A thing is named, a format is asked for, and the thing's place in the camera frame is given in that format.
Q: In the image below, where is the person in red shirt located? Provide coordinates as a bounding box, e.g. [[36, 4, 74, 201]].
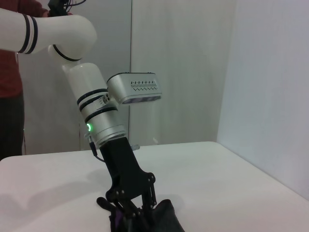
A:
[[0, 0, 73, 160]]

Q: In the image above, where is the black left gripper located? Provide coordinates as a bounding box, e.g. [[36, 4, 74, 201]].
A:
[[98, 137, 158, 232]]

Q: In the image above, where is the grey left gripper cable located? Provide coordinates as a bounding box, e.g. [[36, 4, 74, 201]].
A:
[[84, 132, 107, 163]]

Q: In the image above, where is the dark blue rag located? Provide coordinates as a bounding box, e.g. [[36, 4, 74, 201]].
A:
[[96, 197, 186, 232]]

